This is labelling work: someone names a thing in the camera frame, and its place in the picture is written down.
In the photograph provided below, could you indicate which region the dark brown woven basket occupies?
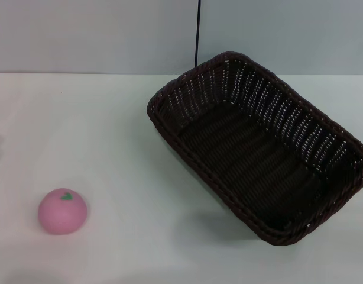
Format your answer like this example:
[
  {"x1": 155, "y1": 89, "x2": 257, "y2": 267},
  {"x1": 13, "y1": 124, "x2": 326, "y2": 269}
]
[{"x1": 145, "y1": 51, "x2": 363, "y2": 246}]

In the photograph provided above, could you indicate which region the dark vertical wall strip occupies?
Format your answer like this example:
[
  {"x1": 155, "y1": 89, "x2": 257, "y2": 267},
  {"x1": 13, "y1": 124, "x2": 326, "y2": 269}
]
[{"x1": 194, "y1": 0, "x2": 202, "y2": 67}]

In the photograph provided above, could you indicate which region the pink toy peach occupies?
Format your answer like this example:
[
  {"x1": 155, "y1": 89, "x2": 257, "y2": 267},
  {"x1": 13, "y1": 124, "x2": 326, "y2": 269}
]
[{"x1": 38, "y1": 188, "x2": 88, "y2": 236}]

